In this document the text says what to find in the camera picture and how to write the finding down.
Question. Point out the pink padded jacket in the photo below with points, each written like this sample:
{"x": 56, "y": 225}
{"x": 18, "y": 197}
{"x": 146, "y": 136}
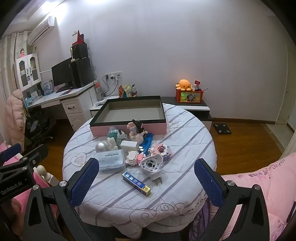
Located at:
{"x": 15, "y": 113}

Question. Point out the blue plastic comb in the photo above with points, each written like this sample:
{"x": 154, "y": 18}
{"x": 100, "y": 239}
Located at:
{"x": 147, "y": 140}

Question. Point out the blue white box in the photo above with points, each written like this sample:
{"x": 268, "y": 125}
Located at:
{"x": 47, "y": 88}

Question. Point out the red paper bag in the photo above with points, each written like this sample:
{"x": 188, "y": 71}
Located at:
{"x": 78, "y": 38}

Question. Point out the red toy box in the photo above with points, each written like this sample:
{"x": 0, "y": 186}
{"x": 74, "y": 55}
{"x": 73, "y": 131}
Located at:
{"x": 189, "y": 96}

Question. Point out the glass bottle black cap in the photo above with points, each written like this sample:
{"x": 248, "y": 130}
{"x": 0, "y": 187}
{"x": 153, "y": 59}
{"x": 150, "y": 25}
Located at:
{"x": 120, "y": 136}

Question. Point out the white desk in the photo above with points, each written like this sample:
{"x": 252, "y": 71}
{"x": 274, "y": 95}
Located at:
{"x": 69, "y": 102}

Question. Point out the black monitor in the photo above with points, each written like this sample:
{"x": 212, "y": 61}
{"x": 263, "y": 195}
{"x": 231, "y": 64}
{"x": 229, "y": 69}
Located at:
{"x": 61, "y": 71}

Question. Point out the white charger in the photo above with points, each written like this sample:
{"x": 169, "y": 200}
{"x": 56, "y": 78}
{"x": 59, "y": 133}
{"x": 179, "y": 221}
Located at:
{"x": 128, "y": 145}

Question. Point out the white figurine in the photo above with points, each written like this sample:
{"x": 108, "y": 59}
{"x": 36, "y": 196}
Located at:
{"x": 111, "y": 143}

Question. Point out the teal jar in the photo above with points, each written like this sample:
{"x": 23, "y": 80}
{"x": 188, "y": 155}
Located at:
{"x": 113, "y": 134}

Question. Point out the beige curtain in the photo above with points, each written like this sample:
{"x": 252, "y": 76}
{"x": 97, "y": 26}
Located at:
{"x": 7, "y": 69}

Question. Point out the small doll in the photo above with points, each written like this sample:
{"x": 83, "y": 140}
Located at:
{"x": 22, "y": 52}

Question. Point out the black computer tower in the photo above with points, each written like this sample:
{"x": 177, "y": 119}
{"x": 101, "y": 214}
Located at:
{"x": 81, "y": 71}

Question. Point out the orange octopus plush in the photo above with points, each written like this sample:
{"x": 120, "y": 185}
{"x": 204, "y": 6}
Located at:
{"x": 183, "y": 84}

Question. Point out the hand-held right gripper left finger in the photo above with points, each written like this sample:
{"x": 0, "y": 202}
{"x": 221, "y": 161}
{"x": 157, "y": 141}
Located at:
{"x": 84, "y": 183}

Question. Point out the pink storage box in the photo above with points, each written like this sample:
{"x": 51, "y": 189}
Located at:
{"x": 129, "y": 128}

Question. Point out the pink bedding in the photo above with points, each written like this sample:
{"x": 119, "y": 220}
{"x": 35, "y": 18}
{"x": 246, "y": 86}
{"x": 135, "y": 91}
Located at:
{"x": 40, "y": 179}

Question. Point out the clear plastic box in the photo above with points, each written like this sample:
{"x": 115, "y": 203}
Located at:
{"x": 108, "y": 162}

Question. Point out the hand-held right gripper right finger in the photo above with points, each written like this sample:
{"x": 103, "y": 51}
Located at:
{"x": 209, "y": 183}

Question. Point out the red white card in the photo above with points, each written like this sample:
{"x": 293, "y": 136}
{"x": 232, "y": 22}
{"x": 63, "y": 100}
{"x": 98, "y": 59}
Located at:
{"x": 197, "y": 83}

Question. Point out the green snack bag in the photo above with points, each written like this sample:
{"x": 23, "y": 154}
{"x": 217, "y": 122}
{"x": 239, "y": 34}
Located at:
{"x": 127, "y": 90}

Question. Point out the white snack bag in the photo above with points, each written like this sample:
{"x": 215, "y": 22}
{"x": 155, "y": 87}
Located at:
{"x": 134, "y": 90}

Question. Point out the long blue box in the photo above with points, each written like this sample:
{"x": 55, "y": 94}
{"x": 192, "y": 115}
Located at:
{"x": 136, "y": 184}

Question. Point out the pink blanket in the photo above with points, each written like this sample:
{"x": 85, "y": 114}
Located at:
{"x": 272, "y": 185}

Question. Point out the orange snack bag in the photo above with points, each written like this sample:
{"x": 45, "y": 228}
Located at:
{"x": 121, "y": 90}

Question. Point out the black bathroom scale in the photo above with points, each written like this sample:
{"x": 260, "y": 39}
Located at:
{"x": 222, "y": 128}

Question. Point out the white heart-shaped plug device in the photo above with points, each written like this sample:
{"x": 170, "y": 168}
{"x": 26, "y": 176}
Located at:
{"x": 150, "y": 165}

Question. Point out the doll figurine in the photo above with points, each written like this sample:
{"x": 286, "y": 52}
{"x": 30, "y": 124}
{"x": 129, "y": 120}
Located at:
{"x": 136, "y": 131}

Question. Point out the orange-capped bottle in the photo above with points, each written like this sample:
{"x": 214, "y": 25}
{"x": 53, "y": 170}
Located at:
{"x": 98, "y": 89}

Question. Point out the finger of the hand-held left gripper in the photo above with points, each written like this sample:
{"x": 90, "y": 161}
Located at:
{"x": 10, "y": 150}
{"x": 39, "y": 151}

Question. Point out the black keyboard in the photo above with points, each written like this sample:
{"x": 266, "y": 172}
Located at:
{"x": 63, "y": 89}

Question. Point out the black office chair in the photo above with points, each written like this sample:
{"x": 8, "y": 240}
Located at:
{"x": 38, "y": 125}

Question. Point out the pink block donut toy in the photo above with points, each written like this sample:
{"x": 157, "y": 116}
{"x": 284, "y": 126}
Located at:
{"x": 159, "y": 150}

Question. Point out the white wall socket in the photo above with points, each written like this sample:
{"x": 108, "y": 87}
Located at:
{"x": 113, "y": 75}

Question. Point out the cream bed post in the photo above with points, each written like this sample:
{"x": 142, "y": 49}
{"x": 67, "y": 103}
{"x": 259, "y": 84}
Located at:
{"x": 42, "y": 171}

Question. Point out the white glass-door cabinet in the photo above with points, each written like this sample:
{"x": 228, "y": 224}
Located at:
{"x": 26, "y": 69}

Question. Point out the white door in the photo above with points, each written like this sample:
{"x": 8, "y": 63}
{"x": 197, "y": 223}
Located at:
{"x": 285, "y": 88}

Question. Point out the black speaker box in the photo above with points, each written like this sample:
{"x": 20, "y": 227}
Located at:
{"x": 79, "y": 51}

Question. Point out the white air conditioner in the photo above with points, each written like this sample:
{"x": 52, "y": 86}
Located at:
{"x": 40, "y": 29}

